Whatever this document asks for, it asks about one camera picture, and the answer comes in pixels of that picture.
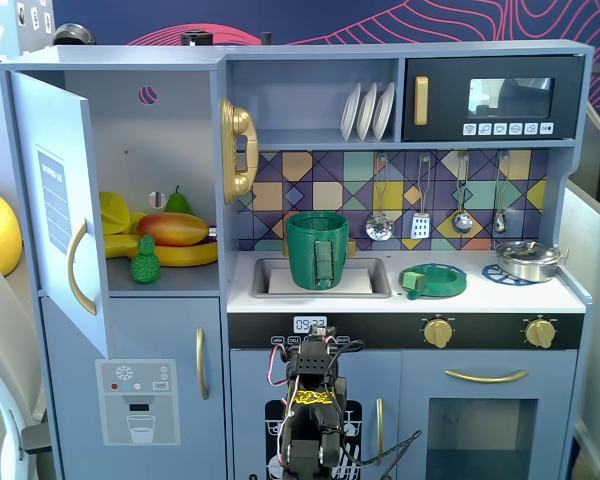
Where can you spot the green toy pineapple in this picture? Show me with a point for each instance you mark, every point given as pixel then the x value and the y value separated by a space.
pixel 145 267

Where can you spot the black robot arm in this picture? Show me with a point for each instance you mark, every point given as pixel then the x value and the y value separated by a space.
pixel 310 425

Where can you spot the blue dishwasher door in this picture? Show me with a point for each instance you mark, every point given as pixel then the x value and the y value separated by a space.
pixel 250 380

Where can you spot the green printed cup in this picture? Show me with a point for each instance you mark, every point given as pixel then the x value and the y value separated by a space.
pixel 305 250

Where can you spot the gold toy faucet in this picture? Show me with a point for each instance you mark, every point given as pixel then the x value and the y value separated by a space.
pixel 352 247

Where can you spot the gold stove knob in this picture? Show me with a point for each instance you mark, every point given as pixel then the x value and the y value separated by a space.
pixel 540 332
pixel 437 332

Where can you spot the steel skimmer spoon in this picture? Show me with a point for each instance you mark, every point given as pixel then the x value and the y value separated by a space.
pixel 380 227

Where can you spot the green round lid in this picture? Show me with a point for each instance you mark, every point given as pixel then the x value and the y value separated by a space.
pixel 445 286

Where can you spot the yellow toy banana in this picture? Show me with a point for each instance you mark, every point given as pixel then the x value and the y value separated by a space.
pixel 117 246
pixel 190 256

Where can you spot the white slotted spatula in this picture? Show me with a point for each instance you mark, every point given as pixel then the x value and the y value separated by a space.
pixel 420 226

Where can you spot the blue oven door with window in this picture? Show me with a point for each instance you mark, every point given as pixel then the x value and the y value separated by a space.
pixel 480 390

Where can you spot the blue fridge door with dispenser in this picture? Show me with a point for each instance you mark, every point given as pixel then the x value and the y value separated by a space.
pixel 145 330

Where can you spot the red orange toy mango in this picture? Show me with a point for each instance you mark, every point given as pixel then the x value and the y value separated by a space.
pixel 172 230

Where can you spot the blue round trivet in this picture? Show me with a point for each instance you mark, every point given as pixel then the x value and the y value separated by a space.
pixel 492 274

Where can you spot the steel ladle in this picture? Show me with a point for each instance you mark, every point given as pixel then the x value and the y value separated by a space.
pixel 462 222

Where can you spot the green toy pear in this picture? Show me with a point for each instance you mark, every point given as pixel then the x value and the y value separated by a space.
pixel 177 204

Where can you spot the steel hanging spoon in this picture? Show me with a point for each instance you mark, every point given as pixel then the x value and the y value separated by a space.
pixel 500 222

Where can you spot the steel pot with lid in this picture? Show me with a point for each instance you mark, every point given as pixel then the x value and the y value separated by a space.
pixel 527 262

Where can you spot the white toy plate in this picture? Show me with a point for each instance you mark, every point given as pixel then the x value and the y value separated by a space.
pixel 349 115
pixel 384 110
pixel 366 112

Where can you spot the gold toy telephone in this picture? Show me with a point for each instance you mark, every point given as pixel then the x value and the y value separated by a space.
pixel 240 125

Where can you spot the yellow faceted toy fruit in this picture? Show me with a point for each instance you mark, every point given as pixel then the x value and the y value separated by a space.
pixel 112 212

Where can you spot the black microwave door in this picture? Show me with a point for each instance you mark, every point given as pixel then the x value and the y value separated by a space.
pixel 445 75

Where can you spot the grey desk partition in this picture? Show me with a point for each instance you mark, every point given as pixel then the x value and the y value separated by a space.
pixel 590 225

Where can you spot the white office chair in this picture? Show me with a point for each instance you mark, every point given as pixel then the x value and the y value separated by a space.
pixel 0 350

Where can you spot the black round container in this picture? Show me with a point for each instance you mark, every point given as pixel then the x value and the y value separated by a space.
pixel 197 37

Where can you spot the black helmet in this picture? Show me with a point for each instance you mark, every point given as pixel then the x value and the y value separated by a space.
pixel 72 35

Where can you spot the black short post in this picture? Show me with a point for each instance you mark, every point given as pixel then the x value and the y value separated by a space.
pixel 266 39

